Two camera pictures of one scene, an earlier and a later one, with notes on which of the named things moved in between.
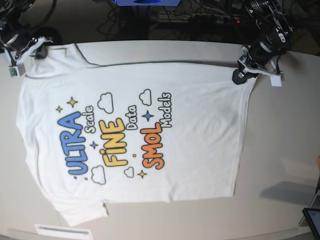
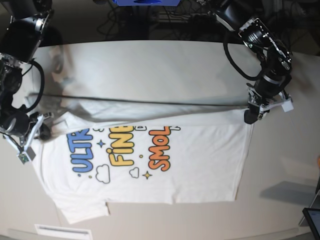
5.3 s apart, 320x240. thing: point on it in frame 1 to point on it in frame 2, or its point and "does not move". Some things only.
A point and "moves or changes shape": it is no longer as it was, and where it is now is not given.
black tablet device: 313,217 does not move
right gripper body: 268,47 to 267,87
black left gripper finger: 41,52 to 44,132
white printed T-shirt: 102,133 moves or changes shape
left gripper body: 19,43 to 16,123
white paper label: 71,232 does not move
